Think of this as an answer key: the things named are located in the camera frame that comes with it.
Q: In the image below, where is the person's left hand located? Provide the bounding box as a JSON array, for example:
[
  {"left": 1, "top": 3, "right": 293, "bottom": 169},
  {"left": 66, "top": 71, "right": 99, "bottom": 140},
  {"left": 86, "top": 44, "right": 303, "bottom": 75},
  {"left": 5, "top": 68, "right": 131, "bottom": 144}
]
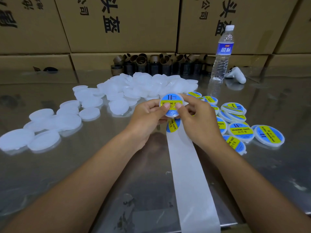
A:
[{"left": 125, "top": 98, "right": 172, "bottom": 151}]

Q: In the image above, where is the person's right forearm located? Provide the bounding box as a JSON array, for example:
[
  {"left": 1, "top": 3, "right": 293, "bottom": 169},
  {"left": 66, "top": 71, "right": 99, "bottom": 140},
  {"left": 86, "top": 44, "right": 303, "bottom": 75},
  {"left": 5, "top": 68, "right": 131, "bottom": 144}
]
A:
[{"left": 214, "top": 139, "right": 311, "bottom": 233}]

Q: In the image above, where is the white handheld controller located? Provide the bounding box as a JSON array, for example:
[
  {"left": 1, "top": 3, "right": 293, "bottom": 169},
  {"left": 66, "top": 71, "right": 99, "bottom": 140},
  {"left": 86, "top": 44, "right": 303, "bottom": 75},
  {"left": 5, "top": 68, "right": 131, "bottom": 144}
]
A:
[{"left": 225, "top": 67, "right": 247, "bottom": 84}]

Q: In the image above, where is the row of dark cardboard tubes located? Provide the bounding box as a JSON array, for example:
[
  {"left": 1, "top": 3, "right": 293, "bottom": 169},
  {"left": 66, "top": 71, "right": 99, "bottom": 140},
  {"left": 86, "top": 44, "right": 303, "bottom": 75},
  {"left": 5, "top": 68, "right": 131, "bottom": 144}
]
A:
[{"left": 111, "top": 53, "right": 214, "bottom": 76}]

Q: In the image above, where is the pile of white plastic lids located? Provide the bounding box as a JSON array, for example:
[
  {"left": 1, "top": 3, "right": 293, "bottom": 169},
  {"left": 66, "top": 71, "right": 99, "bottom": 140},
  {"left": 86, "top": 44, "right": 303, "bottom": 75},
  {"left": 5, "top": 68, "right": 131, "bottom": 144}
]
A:
[{"left": 0, "top": 72, "right": 200, "bottom": 154}]

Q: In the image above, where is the stack of brown cardboard boxes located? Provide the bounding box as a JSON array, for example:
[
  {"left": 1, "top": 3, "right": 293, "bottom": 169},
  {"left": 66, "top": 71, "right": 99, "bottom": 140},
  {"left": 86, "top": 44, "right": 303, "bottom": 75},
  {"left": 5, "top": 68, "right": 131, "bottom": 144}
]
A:
[{"left": 0, "top": 0, "right": 311, "bottom": 71}]

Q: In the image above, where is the person's right hand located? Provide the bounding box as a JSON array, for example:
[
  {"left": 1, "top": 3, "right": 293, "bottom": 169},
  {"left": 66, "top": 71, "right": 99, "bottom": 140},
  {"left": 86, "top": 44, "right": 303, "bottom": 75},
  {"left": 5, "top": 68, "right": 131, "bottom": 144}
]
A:
[{"left": 175, "top": 94, "right": 228, "bottom": 152}]

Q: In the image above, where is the person's left forearm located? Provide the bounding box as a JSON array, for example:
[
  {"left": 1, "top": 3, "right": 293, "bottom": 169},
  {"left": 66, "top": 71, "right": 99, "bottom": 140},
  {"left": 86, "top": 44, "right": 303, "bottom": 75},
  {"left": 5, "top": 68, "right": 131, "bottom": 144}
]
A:
[{"left": 2, "top": 134, "right": 139, "bottom": 233}]

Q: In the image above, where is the clear plastic water bottle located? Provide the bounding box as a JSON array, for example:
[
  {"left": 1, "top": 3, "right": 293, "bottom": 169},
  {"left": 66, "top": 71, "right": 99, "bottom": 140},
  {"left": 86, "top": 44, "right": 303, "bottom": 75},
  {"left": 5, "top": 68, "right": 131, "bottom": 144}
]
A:
[{"left": 210, "top": 25, "right": 235, "bottom": 82}]

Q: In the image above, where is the sticker roll with backing strip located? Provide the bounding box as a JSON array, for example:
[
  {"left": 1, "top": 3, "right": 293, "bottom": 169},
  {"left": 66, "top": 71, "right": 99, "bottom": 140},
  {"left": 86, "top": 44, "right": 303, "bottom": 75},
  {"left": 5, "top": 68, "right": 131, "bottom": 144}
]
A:
[{"left": 165, "top": 116, "right": 222, "bottom": 233}]

